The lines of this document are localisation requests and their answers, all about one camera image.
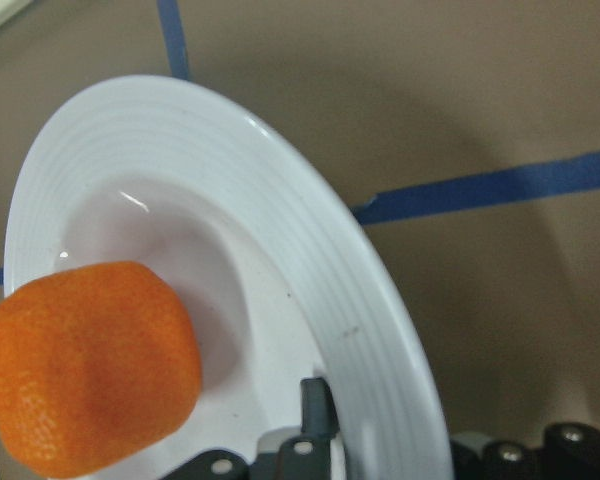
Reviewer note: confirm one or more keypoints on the white round plate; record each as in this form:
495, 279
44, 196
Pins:
279, 279

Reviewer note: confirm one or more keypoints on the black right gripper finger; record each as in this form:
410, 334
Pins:
318, 413

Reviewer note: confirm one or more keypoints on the orange fruit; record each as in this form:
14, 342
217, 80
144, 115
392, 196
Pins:
96, 364

